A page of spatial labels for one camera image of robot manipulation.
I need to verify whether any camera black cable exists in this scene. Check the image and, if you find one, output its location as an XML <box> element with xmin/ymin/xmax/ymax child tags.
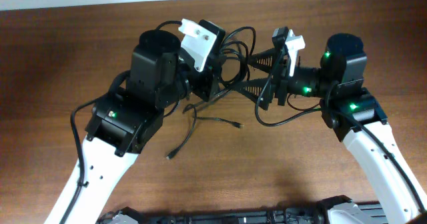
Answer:
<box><xmin>254</xmin><ymin>45</ymin><xmax>427</xmax><ymax>215</ymax></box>
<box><xmin>58</xmin><ymin>19</ymin><xmax>183</xmax><ymax>224</ymax></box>

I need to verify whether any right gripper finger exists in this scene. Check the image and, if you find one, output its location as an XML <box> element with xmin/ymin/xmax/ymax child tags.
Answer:
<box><xmin>231</xmin><ymin>77</ymin><xmax>276</xmax><ymax>111</ymax></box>
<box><xmin>248</xmin><ymin>48</ymin><xmax>284</xmax><ymax>73</ymax></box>

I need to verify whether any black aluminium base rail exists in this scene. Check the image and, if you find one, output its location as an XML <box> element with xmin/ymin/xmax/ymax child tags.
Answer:
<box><xmin>96</xmin><ymin>195</ymin><xmax>388</xmax><ymax>224</ymax></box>

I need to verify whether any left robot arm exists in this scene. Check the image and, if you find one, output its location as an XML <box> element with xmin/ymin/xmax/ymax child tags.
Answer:
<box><xmin>47</xmin><ymin>19</ymin><xmax>226</xmax><ymax>223</ymax></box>

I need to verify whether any right camera black cable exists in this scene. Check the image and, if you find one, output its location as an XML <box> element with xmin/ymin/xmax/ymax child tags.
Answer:
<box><xmin>254</xmin><ymin>45</ymin><xmax>427</xmax><ymax>215</ymax></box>

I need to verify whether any left camera black cable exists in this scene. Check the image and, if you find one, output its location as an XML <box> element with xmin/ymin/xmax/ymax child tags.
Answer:
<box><xmin>58</xmin><ymin>19</ymin><xmax>183</xmax><ymax>224</ymax></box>

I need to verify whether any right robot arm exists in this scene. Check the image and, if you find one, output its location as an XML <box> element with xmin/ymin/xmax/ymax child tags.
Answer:
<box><xmin>236</xmin><ymin>27</ymin><xmax>426</xmax><ymax>223</ymax></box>

